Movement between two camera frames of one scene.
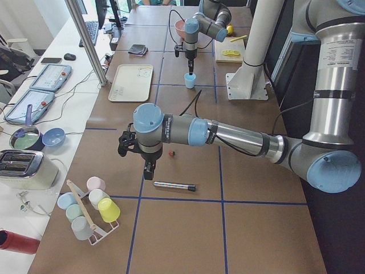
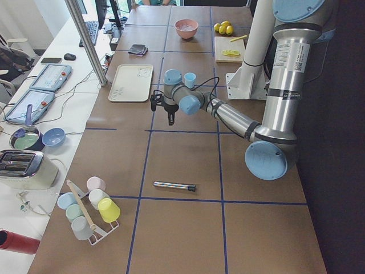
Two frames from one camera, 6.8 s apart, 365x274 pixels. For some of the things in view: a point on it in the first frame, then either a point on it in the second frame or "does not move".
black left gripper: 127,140 to 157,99
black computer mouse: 69,56 does not move
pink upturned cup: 94,182 does not move
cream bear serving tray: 132,83 does not move
